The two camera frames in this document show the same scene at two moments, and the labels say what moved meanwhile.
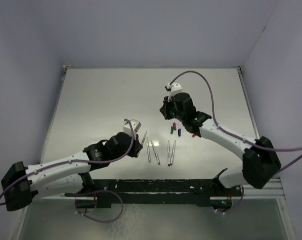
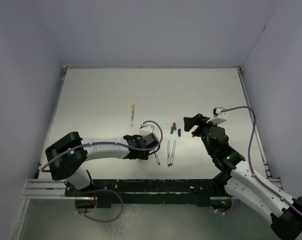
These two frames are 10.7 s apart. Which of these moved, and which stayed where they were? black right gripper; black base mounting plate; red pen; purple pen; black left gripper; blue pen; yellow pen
Moved: black right gripper; black left gripper; yellow pen
Stayed: blue pen; purple pen; red pen; black base mounting plate
